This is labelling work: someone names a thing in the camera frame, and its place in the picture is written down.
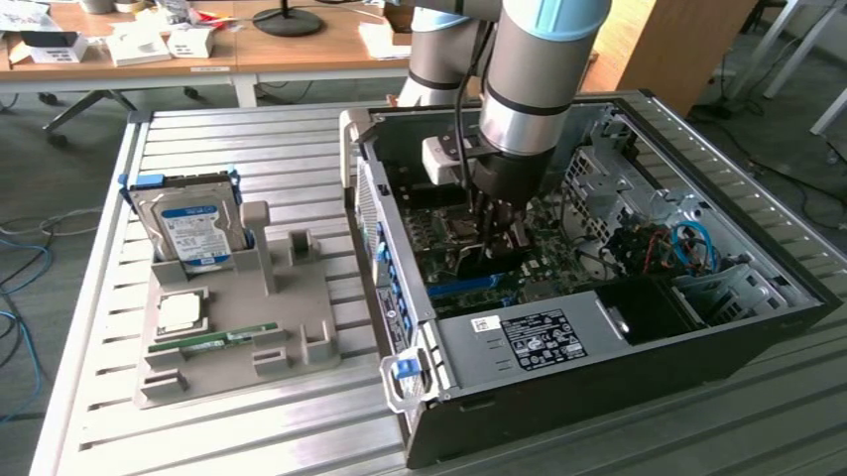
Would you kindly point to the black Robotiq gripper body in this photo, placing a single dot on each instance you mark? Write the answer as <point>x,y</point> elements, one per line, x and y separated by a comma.
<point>513,178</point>

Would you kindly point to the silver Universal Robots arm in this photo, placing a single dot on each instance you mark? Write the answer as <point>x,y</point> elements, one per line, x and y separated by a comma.
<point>537,74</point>

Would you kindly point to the metal CPU socket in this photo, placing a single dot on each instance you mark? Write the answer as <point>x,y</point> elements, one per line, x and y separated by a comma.
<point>456,225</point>

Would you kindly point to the green Dell motherboard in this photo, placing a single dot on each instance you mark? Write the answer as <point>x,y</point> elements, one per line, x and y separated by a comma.
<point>550,263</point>

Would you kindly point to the perforated metal disk bay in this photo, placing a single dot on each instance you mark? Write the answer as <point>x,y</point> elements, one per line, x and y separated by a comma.
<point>595,198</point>

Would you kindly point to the grey finned chipset heatsink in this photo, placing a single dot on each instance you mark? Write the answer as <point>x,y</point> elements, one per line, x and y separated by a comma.
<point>543,292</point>

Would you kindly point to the blue expansion slot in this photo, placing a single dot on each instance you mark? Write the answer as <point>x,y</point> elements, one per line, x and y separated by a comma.
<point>450,289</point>

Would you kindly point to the blue card retainer strip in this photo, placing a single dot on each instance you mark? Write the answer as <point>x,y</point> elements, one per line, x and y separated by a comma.
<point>379,248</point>

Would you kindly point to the grey power supply unit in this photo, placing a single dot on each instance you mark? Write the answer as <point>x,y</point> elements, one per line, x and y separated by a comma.
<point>476,357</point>

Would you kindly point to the blue case latch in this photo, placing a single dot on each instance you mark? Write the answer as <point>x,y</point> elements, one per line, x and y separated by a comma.
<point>404,369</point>

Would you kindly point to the white paper stack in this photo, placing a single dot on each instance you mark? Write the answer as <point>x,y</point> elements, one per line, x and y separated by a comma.
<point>384,42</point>

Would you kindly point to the wooden cabinet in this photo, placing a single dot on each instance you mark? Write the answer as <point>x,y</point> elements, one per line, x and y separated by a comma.
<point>662,49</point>

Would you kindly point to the slanted metal disk bay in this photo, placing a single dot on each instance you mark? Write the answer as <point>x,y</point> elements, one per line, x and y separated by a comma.
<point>729,297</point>

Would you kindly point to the black open PC case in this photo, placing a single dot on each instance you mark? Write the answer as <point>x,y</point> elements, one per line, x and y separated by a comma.
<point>595,406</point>

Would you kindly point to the green RAM stick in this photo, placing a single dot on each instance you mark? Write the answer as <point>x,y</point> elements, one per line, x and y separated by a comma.
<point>255,327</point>
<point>199,342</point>

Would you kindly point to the blue-labelled hard drive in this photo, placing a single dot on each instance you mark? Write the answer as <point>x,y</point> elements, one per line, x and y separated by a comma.
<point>188,228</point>

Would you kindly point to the black monitor stand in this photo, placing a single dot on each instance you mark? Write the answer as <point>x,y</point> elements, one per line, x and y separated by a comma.
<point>287,24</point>

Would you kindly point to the white table leg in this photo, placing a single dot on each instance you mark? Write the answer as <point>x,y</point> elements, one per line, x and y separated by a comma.
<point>827,119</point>

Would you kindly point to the grey parts rack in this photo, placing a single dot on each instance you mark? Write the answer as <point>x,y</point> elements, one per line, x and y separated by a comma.
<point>231,377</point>

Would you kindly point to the silver CPU chip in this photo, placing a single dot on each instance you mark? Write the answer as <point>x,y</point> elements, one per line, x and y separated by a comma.
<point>179,312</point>

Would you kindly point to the white labelled box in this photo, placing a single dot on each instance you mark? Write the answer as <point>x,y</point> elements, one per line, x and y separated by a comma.
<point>188,44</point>

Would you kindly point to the wooden top desk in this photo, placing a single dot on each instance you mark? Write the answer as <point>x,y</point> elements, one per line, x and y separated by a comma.
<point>132,72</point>

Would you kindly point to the open white box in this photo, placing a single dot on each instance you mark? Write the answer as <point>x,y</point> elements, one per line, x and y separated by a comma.
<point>135,54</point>

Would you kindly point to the tape roll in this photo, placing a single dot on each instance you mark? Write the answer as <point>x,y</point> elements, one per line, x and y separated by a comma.
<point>127,6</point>

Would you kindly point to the grey cup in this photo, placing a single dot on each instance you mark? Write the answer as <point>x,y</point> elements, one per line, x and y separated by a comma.
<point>98,6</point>

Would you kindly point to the white box black lid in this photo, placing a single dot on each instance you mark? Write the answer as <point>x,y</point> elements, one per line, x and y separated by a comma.
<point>59,53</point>

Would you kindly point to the flat cardboard box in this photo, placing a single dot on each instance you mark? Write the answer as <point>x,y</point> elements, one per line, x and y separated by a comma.
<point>16,52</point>

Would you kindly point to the white printed papers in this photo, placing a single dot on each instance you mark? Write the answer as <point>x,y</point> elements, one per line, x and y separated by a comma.
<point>27,20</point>

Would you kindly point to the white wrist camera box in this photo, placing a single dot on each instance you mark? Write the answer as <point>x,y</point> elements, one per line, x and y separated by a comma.
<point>443,161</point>

